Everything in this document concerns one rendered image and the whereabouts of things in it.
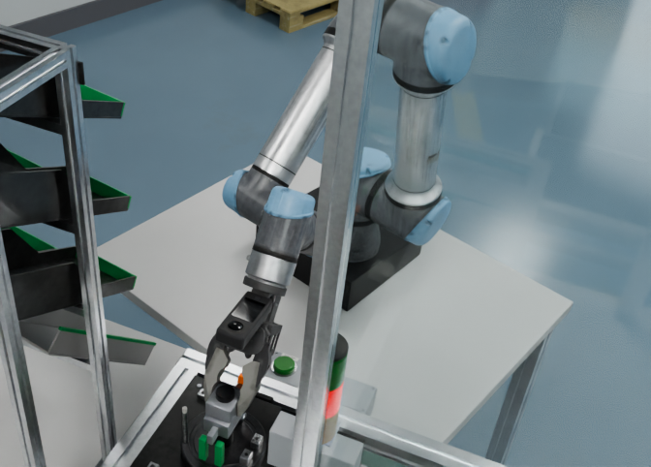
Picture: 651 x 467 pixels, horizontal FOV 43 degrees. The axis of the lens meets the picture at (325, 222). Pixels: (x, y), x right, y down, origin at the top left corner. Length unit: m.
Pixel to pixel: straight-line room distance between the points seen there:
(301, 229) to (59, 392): 0.62
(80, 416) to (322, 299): 0.85
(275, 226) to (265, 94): 3.10
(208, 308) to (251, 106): 2.54
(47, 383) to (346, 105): 1.10
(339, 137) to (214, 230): 1.29
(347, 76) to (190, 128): 3.35
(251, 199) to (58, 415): 0.55
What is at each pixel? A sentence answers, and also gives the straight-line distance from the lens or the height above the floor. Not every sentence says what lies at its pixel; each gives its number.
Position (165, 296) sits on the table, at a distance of 1.84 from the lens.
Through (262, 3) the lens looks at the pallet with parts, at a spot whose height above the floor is 0.10.
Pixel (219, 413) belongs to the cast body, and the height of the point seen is 1.09.
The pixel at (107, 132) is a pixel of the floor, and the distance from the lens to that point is 4.04.
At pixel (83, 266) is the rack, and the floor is 1.32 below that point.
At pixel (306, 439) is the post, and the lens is 1.04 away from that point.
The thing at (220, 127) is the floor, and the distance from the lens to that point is 4.06.
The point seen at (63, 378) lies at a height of 0.86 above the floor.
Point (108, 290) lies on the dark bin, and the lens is 1.32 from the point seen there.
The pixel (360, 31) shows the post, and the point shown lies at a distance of 0.69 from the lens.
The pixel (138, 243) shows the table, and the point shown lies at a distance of 1.98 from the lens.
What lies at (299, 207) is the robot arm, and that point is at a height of 1.34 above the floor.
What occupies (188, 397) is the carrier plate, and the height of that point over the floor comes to 0.97.
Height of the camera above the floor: 2.11
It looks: 37 degrees down
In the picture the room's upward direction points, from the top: 6 degrees clockwise
